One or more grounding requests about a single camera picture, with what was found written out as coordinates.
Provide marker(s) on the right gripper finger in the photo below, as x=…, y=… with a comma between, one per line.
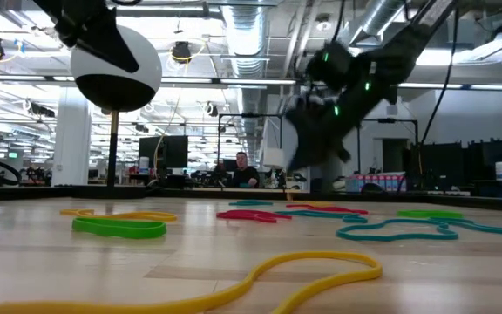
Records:
x=303, y=150
x=341, y=152

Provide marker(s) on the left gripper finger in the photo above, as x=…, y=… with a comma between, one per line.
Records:
x=111, y=50

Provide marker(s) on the red rubber band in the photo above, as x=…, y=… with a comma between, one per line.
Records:
x=251, y=215
x=338, y=210

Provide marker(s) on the large teal rubber band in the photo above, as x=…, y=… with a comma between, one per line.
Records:
x=390, y=238

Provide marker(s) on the green rubber band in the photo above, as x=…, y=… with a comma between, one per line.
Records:
x=120, y=230
x=429, y=214

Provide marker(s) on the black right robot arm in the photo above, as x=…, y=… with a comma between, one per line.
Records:
x=390, y=56

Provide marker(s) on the white cube shade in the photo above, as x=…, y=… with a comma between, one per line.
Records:
x=273, y=158

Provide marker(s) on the white globe lamp black stand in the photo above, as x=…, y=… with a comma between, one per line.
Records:
x=116, y=87

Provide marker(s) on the pink carton row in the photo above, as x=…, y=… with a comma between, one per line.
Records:
x=377, y=182

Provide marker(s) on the person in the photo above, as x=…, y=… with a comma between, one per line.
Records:
x=244, y=176

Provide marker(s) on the black ceiling device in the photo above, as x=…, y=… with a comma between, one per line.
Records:
x=181, y=51

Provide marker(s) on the ceiling strip light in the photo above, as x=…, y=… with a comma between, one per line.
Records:
x=233, y=81
x=451, y=86

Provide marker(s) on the black storage cabinet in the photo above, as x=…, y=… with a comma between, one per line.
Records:
x=442, y=165

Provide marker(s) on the white building column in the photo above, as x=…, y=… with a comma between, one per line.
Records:
x=71, y=148

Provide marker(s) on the black computer monitor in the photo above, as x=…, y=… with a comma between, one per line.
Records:
x=168, y=152

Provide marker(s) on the black metal gantry frame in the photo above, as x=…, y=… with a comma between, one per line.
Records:
x=390, y=120
x=251, y=116

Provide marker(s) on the silver ventilation duct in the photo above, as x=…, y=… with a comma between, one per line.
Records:
x=373, y=22
x=246, y=35

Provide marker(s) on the black aluminium table frame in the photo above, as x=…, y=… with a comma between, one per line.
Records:
x=59, y=193

